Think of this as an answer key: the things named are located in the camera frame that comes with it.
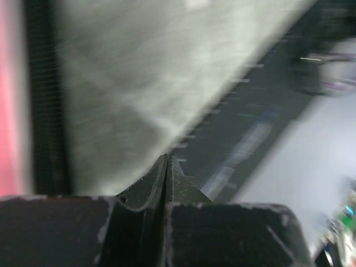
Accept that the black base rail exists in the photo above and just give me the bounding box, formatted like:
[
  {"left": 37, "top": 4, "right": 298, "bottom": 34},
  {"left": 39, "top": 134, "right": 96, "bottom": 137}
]
[{"left": 173, "top": 1, "right": 355, "bottom": 201}]

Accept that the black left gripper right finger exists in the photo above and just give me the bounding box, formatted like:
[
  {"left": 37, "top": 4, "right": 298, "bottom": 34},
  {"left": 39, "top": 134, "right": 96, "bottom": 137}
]
[{"left": 164, "top": 157, "right": 313, "bottom": 266}]

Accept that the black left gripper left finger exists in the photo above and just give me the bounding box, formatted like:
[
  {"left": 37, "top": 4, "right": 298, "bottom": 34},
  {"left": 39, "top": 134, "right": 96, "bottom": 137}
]
[{"left": 1, "top": 155, "right": 168, "bottom": 266}]

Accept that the pink racket bag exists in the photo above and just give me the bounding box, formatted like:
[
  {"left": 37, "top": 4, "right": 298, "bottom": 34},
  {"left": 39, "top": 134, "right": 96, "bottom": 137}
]
[{"left": 1, "top": 1, "right": 72, "bottom": 195}]

